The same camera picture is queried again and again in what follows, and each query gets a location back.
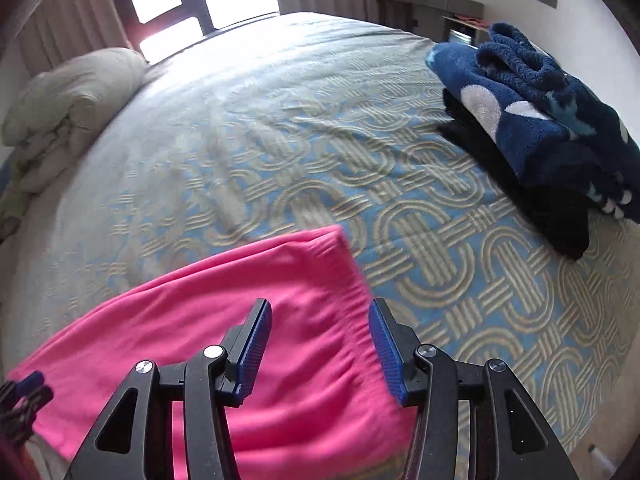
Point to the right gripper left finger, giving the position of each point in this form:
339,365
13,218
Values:
132,438

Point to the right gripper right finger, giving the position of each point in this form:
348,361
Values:
509,436

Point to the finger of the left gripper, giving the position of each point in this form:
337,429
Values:
12,390
17,423

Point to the pink pants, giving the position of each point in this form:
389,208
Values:
279,330

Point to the black folded garment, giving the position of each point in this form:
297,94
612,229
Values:
559,214

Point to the folded grey-green duvet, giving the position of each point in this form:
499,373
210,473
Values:
62,112

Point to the navy star fleece garment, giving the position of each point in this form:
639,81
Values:
550,127

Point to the patterned bed cover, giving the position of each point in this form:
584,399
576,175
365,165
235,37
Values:
305,121

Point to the beige left curtain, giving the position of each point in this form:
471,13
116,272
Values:
63,29

